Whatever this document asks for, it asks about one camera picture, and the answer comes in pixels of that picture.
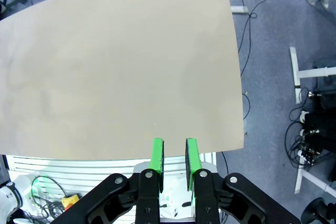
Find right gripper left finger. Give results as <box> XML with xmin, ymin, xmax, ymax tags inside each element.
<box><xmin>52</xmin><ymin>137</ymin><xmax>165</xmax><ymax>224</ymax></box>

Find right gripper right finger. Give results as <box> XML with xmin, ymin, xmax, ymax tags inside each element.
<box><xmin>185</xmin><ymin>137</ymin><xmax>302</xmax><ymax>224</ymax></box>

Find yellow emergency stop button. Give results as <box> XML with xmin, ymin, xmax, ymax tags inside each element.
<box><xmin>61</xmin><ymin>193</ymin><xmax>82</xmax><ymax>211</ymax></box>

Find white desk foot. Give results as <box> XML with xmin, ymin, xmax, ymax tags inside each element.
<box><xmin>289</xmin><ymin>46</ymin><xmax>336</xmax><ymax>104</ymax></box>
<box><xmin>293</xmin><ymin>154</ymin><xmax>336</xmax><ymax>195</ymax></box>

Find white power strip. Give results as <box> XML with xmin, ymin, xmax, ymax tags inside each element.
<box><xmin>298</xmin><ymin>146</ymin><xmax>317</xmax><ymax>163</ymax></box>

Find black computer box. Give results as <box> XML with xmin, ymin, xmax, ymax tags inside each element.
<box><xmin>301</xmin><ymin>111</ymin><xmax>336</xmax><ymax>155</ymax></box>

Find black round floor base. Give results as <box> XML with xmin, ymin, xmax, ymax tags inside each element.
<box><xmin>300</xmin><ymin>197</ymin><xmax>336</xmax><ymax>224</ymax></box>

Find white slatted mounting frame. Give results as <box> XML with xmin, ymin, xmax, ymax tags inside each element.
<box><xmin>5</xmin><ymin>153</ymin><xmax>218</xmax><ymax>224</ymax></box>

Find green cable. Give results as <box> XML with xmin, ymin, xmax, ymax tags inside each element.
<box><xmin>31</xmin><ymin>175</ymin><xmax>70</xmax><ymax>204</ymax></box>

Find black floor cable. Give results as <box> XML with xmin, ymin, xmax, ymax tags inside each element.
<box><xmin>237</xmin><ymin>0</ymin><xmax>268</xmax><ymax>120</ymax></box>

